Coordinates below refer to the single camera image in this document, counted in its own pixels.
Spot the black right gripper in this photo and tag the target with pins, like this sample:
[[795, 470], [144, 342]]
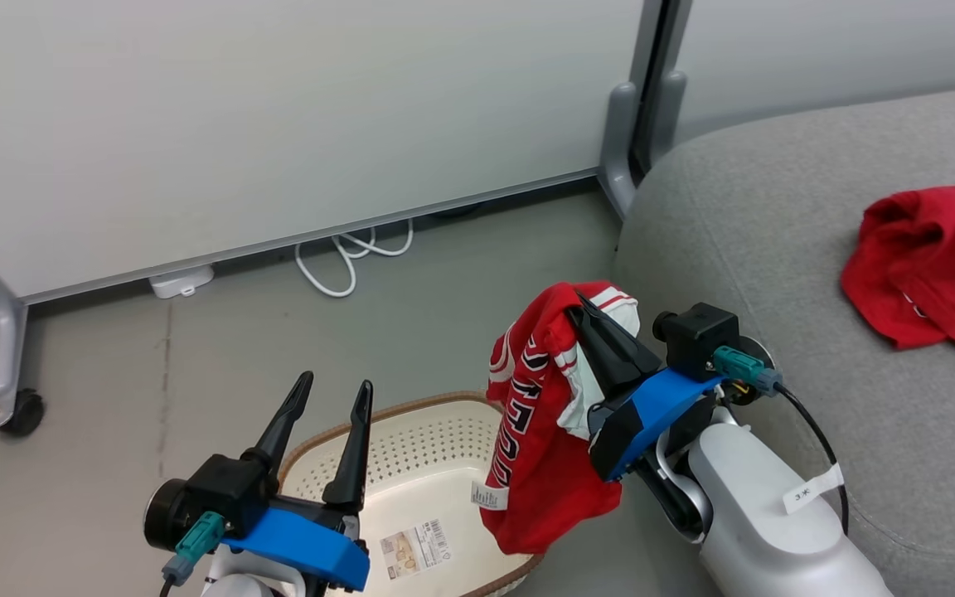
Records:
[[617, 435]]

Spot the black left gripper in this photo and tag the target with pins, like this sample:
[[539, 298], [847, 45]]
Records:
[[320, 514]]

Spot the red jersey with white stripes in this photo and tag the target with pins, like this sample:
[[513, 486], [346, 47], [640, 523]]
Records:
[[544, 497]]

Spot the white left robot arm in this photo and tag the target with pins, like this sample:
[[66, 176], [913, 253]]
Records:
[[237, 587]]

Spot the grey fabric sofa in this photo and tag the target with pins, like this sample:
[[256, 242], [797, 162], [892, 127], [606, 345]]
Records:
[[776, 207]]

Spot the white plastic laundry basket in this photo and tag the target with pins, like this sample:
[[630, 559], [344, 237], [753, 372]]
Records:
[[436, 489]]

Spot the paper barcode label sticker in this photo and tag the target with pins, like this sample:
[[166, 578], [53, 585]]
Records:
[[415, 549]]

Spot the grey partition foot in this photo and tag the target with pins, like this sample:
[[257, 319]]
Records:
[[670, 116], [617, 141]]

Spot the white power adapter box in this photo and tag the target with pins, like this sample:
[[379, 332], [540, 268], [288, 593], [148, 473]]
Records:
[[179, 282]]

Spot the black castor wheel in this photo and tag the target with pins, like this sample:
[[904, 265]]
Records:
[[26, 414]]

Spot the large white partition panel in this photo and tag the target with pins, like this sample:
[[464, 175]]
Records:
[[278, 124]]

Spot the red t-shirt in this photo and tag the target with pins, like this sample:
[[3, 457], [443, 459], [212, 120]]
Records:
[[933, 265]]

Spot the white partition panel dark edge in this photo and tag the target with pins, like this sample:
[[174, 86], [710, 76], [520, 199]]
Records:
[[817, 50]]

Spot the blue right camera mount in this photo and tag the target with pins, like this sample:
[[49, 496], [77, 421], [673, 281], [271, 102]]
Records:
[[664, 398]]

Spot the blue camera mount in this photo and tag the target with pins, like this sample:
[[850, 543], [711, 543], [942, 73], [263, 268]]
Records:
[[303, 543], [664, 398]]

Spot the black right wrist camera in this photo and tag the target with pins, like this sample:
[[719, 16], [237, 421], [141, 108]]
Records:
[[697, 340]]

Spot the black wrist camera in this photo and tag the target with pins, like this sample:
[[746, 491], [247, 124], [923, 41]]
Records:
[[697, 340], [220, 493]]

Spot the blue left camera mount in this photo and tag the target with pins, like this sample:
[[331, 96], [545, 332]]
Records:
[[303, 543]]

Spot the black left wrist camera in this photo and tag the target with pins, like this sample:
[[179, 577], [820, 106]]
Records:
[[220, 493]]

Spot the teal right camera connector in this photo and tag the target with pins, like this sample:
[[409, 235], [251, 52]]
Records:
[[739, 365]]

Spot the teal camera connector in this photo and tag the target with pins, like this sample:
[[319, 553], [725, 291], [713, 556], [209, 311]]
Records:
[[739, 365], [196, 539]]

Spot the teal left camera connector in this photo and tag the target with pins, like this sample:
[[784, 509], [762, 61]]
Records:
[[196, 539]]

